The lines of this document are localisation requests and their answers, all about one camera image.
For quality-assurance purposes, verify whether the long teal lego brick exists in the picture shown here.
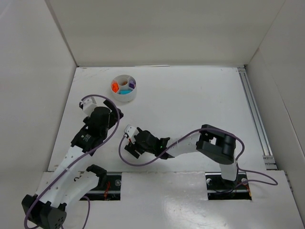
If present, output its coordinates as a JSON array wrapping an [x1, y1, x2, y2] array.
[[119, 90, 132, 95]]

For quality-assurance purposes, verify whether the orange lego brick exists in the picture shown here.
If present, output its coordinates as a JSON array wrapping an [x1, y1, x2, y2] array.
[[111, 82, 120, 93]]

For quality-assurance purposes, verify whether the white round divided container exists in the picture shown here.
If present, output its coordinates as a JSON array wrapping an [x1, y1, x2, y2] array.
[[110, 74, 137, 102]]

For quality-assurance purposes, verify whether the purple oval lego plate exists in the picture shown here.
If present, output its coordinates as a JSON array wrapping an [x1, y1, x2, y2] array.
[[129, 80, 136, 89]]

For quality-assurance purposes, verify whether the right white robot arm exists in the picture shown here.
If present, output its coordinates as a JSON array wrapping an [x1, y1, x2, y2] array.
[[124, 125, 238, 182]]

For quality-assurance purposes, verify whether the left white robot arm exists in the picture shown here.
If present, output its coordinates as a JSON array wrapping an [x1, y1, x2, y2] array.
[[21, 97, 123, 229]]

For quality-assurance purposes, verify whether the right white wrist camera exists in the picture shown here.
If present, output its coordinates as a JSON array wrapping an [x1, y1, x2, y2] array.
[[124, 125, 139, 144]]

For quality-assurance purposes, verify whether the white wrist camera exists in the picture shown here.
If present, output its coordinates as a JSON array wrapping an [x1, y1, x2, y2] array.
[[124, 125, 139, 144], [79, 97, 97, 116]]

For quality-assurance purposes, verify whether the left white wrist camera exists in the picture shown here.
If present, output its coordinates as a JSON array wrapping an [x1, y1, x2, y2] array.
[[79, 97, 97, 116]]

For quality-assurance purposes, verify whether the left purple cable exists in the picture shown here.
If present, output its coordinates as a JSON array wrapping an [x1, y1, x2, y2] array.
[[23, 94, 120, 229]]

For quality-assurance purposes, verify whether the purple cable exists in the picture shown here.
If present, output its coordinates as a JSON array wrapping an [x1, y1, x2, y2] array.
[[23, 94, 120, 229], [118, 127, 278, 189]]

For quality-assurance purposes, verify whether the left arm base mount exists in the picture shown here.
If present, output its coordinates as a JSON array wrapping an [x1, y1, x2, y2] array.
[[85, 172, 122, 201]]

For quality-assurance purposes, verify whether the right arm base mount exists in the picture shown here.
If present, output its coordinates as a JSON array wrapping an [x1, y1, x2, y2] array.
[[205, 173, 252, 200]]

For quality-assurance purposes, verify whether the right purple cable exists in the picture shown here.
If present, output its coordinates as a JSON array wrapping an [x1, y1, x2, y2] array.
[[118, 127, 278, 189]]

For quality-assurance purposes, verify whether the aluminium rail right side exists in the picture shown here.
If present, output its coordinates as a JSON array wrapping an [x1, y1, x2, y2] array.
[[237, 67, 278, 170]]

